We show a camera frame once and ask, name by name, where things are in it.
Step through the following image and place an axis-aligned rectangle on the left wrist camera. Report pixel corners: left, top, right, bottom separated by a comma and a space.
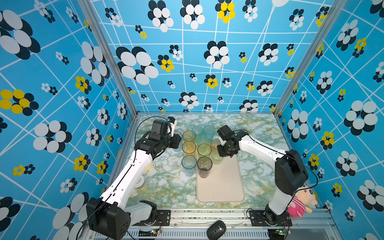
168, 117, 177, 137

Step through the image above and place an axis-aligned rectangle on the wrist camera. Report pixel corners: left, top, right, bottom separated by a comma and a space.
168, 117, 177, 137
217, 125, 235, 141

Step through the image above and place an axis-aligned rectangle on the teal cup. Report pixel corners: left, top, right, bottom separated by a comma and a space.
192, 126, 204, 143
203, 125, 216, 141

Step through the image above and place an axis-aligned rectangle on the dark smoky cup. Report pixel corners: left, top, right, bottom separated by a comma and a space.
197, 156, 213, 178

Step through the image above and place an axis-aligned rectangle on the green translucent cup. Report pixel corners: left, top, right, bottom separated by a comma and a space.
197, 144, 212, 158

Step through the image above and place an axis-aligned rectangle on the pink plush doll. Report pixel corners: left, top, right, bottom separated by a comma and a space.
287, 185, 318, 218

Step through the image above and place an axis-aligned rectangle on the grey-blue clear cup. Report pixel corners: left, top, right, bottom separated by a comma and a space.
182, 155, 197, 177

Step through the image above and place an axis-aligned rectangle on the light green cup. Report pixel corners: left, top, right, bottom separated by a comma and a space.
211, 149, 223, 165

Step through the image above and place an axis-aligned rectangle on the small amber cup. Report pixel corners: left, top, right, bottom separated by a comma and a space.
210, 139, 221, 150

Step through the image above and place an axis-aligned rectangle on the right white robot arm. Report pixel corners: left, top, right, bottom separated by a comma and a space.
217, 125, 309, 226

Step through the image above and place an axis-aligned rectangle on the amber cup front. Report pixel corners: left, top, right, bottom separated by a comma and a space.
182, 141, 197, 156

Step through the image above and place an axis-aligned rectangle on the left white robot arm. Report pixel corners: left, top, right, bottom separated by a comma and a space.
86, 117, 181, 240

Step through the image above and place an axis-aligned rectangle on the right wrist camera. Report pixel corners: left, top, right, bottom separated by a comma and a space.
217, 125, 235, 141

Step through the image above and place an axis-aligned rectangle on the aluminium front frame rail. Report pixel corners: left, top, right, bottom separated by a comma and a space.
123, 209, 342, 240

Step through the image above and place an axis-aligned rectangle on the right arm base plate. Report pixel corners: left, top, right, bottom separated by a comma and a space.
246, 209, 293, 228

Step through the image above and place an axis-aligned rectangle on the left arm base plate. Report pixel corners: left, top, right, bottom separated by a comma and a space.
134, 210, 171, 227

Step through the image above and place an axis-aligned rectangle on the amber cup back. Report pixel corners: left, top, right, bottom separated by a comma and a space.
183, 130, 197, 142

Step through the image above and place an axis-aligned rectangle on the black computer mouse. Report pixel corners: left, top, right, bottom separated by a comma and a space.
207, 220, 227, 240

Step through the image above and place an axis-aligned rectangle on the beige plastic tray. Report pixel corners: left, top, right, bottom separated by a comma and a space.
196, 156, 245, 203

